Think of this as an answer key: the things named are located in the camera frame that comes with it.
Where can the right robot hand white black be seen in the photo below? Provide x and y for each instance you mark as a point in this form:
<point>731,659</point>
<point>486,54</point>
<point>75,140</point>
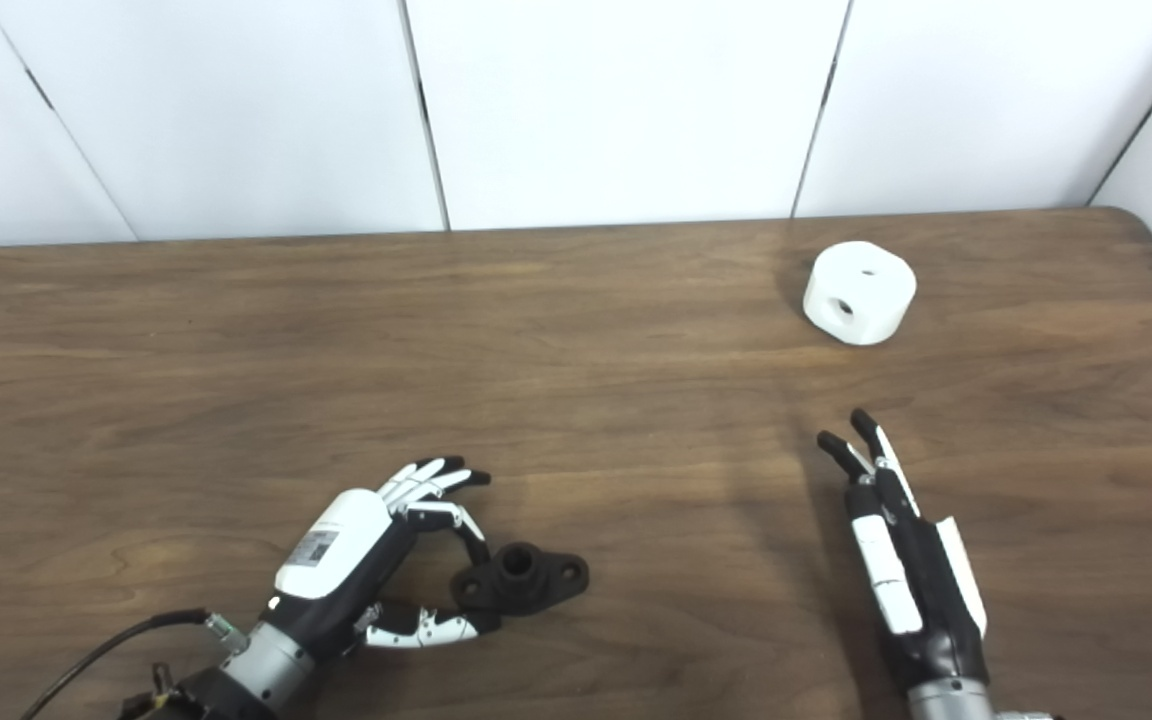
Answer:
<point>916,590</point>

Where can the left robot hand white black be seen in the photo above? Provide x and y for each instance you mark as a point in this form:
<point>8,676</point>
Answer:
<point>341,550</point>

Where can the black flanged holder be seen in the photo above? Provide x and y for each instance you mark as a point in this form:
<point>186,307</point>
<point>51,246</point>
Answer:
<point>526,578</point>

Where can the round white piece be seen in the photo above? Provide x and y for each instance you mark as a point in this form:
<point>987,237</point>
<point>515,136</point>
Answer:
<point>861,300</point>

